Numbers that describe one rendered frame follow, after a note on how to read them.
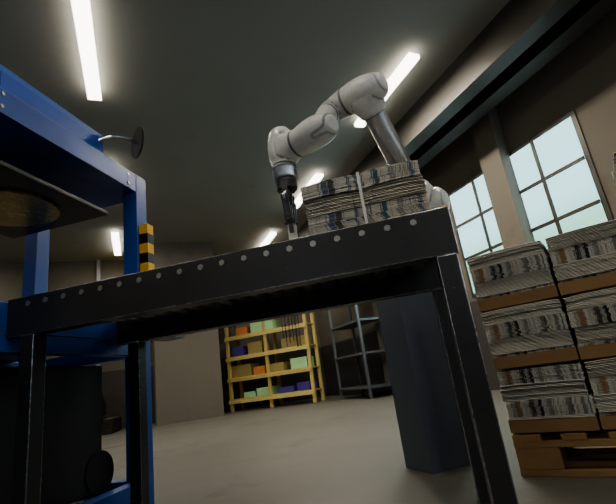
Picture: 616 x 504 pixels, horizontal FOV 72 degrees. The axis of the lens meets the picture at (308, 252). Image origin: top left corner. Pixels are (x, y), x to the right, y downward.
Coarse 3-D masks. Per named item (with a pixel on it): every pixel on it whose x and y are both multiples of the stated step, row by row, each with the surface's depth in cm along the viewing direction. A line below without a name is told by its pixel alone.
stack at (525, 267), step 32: (608, 224) 151; (480, 256) 174; (512, 256) 167; (544, 256) 161; (576, 256) 155; (608, 256) 149; (480, 288) 173; (512, 288) 165; (608, 288) 150; (512, 320) 163; (544, 320) 157; (576, 320) 154; (608, 320) 146; (512, 352) 162; (512, 384) 161; (544, 384) 155; (576, 384) 149; (608, 384) 144; (512, 416) 159; (544, 416) 153; (576, 416) 148; (544, 448) 151; (576, 448) 174; (608, 448) 168
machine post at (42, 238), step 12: (36, 240) 223; (48, 240) 230; (36, 252) 221; (48, 252) 229; (24, 264) 221; (36, 264) 220; (48, 264) 227; (24, 276) 219; (36, 276) 218; (24, 288) 217; (36, 288) 217
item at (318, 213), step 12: (336, 180) 133; (348, 180) 132; (312, 192) 135; (324, 192) 134; (336, 192) 132; (348, 192) 132; (312, 204) 134; (324, 204) 133; (336, 204) 132; (348, 204) 131; (312, 216) 133; (324, 216) 132; (336, 216) 131; (348, 216) 130; (312, 228) 132; (324, 228) 131; (336, 228) 130
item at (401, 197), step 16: (416, 160) 128; (368, 176) 131; (384, 176) 130; (400, 176) 128; (416, 176) 127; (384, 192) 129; (400, 192) 127; (416, 192) 126; (384, 208) 128; (400, 208) 127; (416, 208) 125
